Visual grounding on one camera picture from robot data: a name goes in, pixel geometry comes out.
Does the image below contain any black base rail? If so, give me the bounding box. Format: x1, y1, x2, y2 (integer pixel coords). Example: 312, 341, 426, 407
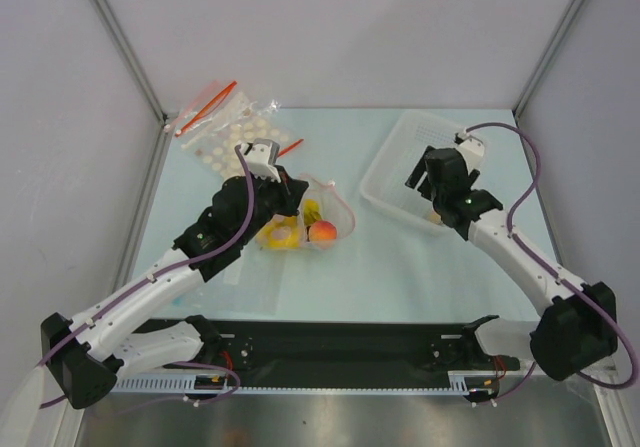
162, 319, 524, 389

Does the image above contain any pink dotted zip bag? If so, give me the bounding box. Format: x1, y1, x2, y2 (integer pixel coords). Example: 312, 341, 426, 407
255, 174, 356, 251

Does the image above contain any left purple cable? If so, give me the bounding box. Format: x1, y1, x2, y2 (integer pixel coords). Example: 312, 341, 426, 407
37, 149, 257, 409

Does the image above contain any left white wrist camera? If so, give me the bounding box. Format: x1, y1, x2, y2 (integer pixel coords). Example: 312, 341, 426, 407
234, 138, 281, 183

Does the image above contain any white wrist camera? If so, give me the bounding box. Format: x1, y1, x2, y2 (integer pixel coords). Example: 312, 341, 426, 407
234, 138, 281, 183
454, 131, 487, 173

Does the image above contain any white perforated plastic basket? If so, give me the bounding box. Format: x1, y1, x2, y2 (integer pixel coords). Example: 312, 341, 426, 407
360, 110, 464, 235

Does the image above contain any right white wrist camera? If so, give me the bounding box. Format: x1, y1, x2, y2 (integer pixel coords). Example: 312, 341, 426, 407
454, 131, 487, 173

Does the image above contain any cream dotted zip bag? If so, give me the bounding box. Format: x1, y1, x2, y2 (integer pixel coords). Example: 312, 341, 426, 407
193, 99, 305, 178

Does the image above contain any red orange peach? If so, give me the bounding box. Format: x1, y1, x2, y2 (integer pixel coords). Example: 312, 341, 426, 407
308, 220, 338, 242

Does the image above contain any aluminium frame post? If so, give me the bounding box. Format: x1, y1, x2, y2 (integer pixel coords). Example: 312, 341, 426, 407
512, 0, 589, 121
72, 0, 169, 123

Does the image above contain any purple cable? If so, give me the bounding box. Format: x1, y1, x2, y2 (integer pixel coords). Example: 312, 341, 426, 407
37, 149, 257, 409
462, 121, 636, 389

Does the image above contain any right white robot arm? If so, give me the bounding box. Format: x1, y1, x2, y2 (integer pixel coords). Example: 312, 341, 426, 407
405, 141, 618, 381

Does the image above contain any beige garlic bulb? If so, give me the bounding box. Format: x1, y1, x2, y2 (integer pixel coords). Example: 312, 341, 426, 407
426, 211, 443, 225

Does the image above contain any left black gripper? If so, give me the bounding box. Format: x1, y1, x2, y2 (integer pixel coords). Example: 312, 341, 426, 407
235, 165, 308, 246

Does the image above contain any left aluminium frame post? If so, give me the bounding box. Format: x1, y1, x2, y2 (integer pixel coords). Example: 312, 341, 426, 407
72, 0, 169, 123

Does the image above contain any white slotted cable duct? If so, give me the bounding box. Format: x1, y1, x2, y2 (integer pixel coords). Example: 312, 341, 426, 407
111, 372, 495, 396

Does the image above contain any right aluminium frame post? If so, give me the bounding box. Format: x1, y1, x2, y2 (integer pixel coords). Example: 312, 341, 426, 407
512, 0, 589, 121

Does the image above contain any yellow banana bunch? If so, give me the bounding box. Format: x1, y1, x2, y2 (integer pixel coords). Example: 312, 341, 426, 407
256, 199, 322, 250

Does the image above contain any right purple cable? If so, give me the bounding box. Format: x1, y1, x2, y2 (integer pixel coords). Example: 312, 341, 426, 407
462, 121, 636, 389

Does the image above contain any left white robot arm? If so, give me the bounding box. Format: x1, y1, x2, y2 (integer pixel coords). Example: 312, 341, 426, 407
41, 167, 309, 409

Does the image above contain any blue zipper clear bag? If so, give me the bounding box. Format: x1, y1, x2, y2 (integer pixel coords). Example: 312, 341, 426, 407
167, 246, 286, 319

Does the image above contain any red zipper clear bag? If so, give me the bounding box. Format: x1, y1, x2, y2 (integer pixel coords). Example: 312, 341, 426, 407
163, 80, 251, 149

